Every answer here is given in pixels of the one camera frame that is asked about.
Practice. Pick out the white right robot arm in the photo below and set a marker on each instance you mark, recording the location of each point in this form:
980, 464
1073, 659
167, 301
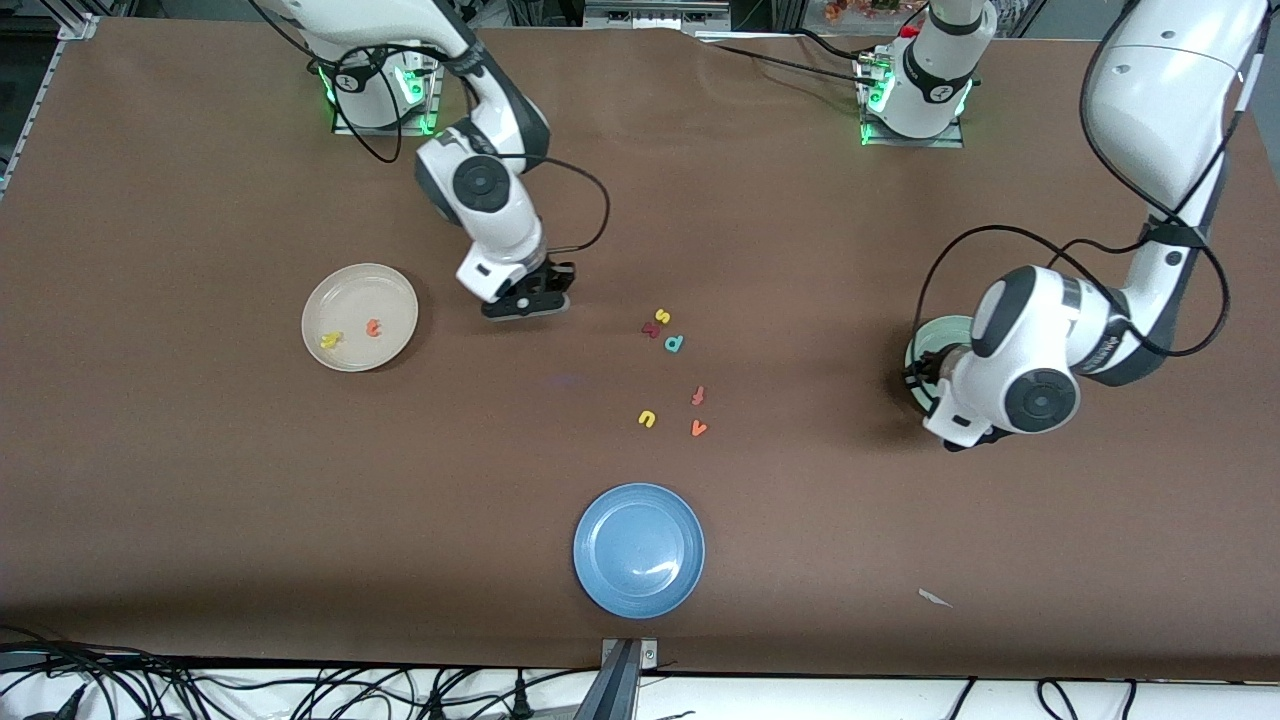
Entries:
480, 185

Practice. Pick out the green round plate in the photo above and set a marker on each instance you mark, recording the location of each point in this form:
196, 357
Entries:
940, 335

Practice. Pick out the beige round plate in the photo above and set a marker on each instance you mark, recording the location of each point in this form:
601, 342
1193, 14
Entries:
360, 300

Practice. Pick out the white paper scrap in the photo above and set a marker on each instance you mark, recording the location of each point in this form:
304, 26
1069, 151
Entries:
933, 597

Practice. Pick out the blue round plate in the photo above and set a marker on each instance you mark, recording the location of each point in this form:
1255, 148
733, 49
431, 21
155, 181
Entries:
639, 551

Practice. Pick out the brown paper table cover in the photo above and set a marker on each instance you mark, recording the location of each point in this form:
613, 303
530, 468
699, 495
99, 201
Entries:
200, 480

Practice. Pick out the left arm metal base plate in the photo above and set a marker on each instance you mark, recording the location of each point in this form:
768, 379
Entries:
950, 140

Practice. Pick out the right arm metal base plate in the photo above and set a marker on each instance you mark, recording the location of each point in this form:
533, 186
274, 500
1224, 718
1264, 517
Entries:
345, 125

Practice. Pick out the grey metal frame equipment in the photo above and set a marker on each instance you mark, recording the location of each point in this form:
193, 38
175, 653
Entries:
655, 14

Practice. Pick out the silver metal edge bracket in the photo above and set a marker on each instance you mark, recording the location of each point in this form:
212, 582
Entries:
645, 652

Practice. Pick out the dark grey camera pole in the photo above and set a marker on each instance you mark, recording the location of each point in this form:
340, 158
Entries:
610, 690

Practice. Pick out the aluminium table edge rail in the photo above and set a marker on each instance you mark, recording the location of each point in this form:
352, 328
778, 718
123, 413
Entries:
30, 110

